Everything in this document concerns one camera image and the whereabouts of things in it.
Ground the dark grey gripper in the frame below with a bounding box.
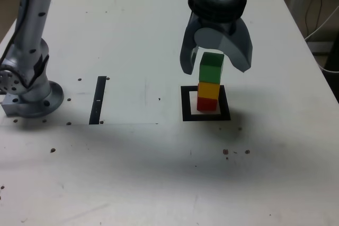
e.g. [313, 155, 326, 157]
[179, 11, 254, 76]

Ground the green cube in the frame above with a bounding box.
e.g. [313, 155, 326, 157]
[199, 52, 225, 84]

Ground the yellow cube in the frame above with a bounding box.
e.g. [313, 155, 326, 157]
[197, 82, 220, 100]

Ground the red cube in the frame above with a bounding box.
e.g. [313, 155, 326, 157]
[197, 96, 218, 112]

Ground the black tape square outline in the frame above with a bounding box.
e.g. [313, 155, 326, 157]
[180, 85, 231, 122]

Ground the black tape strip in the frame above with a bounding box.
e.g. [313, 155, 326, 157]
[88, 76, 107, 125]

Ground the grey bar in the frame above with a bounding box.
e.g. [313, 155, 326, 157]
[307, 41, 332, 56]

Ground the black cable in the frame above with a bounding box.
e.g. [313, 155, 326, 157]
[305, 0, 323, 35]

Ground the white cable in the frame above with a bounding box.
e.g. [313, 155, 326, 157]
[319, 63, 339, 74]
[304, 5, 339, 42]

